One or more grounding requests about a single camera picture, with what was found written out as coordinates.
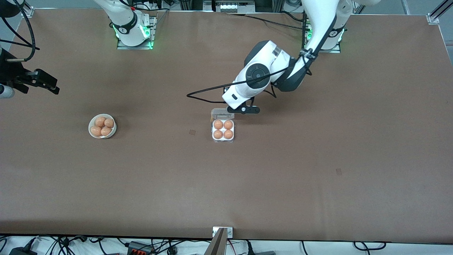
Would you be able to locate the aluminium right arm base plate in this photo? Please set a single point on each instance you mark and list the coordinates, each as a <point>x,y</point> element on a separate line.
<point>124,46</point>

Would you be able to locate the clear plastic egg box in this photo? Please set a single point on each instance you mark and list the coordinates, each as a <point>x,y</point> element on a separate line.
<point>219,115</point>

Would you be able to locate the black power adapter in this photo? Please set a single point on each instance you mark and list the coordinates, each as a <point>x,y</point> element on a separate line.
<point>22,251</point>

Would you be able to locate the brown egg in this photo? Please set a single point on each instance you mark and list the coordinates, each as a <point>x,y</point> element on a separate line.
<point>218,134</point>
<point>105,131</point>
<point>100,122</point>
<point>228,124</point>
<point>218,124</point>
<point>109,123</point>
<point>228,134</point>
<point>96,131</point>

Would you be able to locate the black orange power strip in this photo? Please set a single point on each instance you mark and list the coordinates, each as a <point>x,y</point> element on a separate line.
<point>139,248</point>

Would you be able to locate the white power strip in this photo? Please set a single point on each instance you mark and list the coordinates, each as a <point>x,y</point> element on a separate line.
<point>226,6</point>

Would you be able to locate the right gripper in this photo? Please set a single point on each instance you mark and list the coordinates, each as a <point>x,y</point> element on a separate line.
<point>9,72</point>

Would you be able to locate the brown upright post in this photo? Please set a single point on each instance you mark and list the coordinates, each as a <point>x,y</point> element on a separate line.
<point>216,244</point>

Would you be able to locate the white round bowl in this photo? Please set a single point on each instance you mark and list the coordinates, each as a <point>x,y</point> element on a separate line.
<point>113,131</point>

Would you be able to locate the metal table edge bracket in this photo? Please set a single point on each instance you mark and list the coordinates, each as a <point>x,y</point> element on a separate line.
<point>230,232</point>

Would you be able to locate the metal table corner bracket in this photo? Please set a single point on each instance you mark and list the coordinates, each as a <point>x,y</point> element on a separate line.
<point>27,12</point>
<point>434,18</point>

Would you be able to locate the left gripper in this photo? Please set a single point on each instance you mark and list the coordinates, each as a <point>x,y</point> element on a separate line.
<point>225,89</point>

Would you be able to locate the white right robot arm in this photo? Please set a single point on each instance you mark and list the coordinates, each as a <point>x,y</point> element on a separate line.
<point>124,17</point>

